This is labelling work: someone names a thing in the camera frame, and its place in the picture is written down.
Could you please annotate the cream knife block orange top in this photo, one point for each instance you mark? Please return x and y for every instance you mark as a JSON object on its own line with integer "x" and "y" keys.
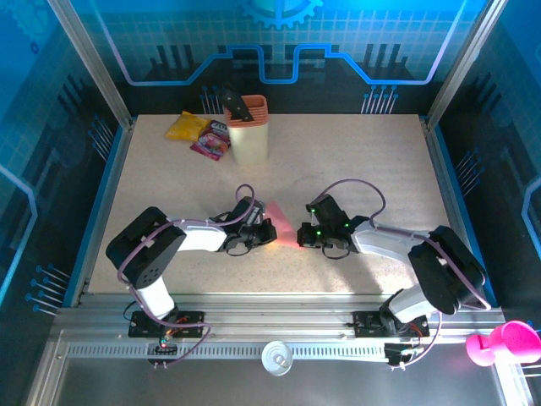
{"x": 251, "y": 144}

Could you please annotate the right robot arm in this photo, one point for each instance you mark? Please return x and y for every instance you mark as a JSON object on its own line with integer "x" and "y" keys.
{"x": 380, "y": 245}

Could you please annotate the yellow snack bag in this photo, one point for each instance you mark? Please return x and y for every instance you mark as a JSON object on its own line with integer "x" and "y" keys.
{"x": 186, "y": 127}

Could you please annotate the white round lid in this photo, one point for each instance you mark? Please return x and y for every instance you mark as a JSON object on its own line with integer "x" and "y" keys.
{"x": 277, "y": 359}

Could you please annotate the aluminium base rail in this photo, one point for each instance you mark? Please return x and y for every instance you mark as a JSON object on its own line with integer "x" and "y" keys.
{"x": 274, "y": 317}

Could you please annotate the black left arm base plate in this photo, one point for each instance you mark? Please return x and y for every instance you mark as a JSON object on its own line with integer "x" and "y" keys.
{"x": 192, "y": 323}

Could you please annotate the aluminium frame post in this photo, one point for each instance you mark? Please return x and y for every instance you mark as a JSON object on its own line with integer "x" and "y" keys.
{"x": 91, "y": 63}
{"x": 465, "y": 63}

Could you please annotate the red snack bag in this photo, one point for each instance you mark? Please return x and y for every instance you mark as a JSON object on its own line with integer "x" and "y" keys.
{"x": 211, "y": 141}

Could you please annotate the small circuit board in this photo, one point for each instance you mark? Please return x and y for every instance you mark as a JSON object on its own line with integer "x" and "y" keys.
{"x": 397, "y": 353}
{"x": 162, "y": 347}

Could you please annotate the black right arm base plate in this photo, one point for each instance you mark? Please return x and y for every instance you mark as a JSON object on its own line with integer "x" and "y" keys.
{"x": 365, "y": 323}

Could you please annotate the magenta plastic holder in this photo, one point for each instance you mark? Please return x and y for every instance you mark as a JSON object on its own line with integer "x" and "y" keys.
{"x": 515, "y": 338}

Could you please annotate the aluminium side rail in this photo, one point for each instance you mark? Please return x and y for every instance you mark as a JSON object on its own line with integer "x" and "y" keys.
{"x": 107, "y": 203}
{"x": 450, "y": 203}

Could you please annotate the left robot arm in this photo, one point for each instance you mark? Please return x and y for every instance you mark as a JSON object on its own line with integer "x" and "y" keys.
{"x": 203, "y": 239}

